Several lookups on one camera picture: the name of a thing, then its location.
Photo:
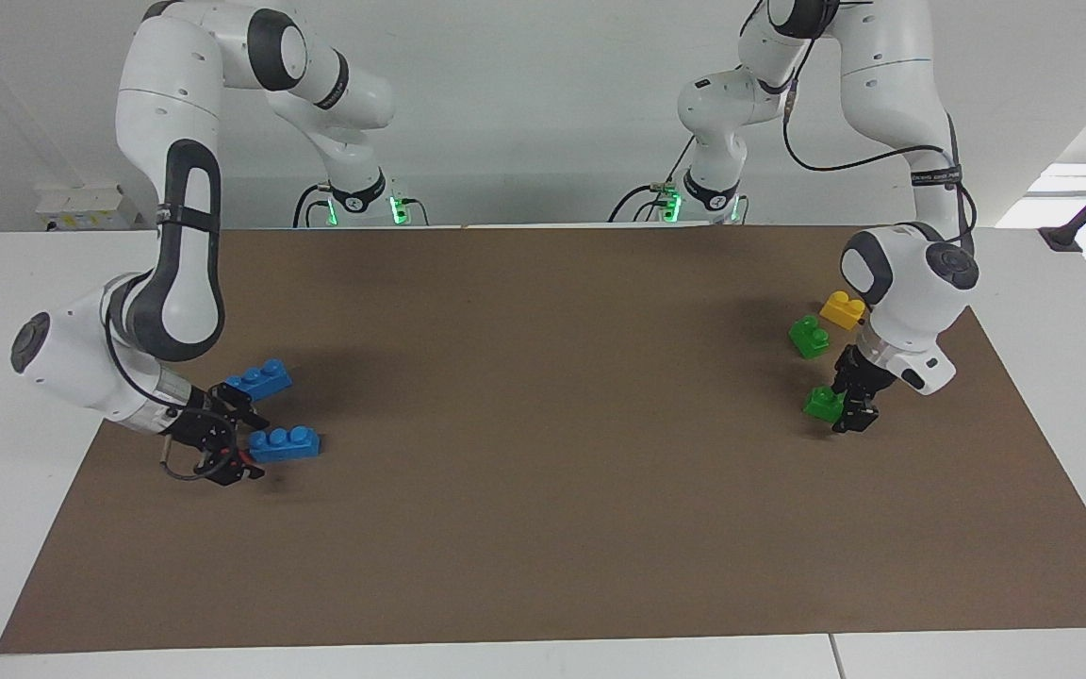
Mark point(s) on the green two-stud brick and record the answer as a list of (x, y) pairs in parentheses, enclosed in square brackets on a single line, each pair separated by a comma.
[(821, 405), (809, 339)]

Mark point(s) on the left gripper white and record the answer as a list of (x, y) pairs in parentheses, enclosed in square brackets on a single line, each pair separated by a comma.
[(925, 372)]

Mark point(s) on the white wall socket box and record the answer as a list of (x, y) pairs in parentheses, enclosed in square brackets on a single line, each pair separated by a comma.
[(81, 207)]

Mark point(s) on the brown table mat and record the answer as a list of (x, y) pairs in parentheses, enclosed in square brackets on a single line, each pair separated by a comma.
[(543, 490)]

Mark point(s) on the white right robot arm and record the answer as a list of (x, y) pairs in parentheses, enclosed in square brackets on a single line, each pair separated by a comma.
[(166, 113)]

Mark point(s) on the blue three-stud brick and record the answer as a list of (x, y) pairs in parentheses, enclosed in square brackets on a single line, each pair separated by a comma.
[(265, 379), (288, 445)]

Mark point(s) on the yellow two-stud brick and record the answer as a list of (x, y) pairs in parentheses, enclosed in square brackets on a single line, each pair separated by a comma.
[(840, 309)]

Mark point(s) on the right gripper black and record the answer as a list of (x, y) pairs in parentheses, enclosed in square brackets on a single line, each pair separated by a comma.
[(196, 429)]

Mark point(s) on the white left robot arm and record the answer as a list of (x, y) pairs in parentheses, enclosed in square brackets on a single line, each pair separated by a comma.
[(892, 94)]

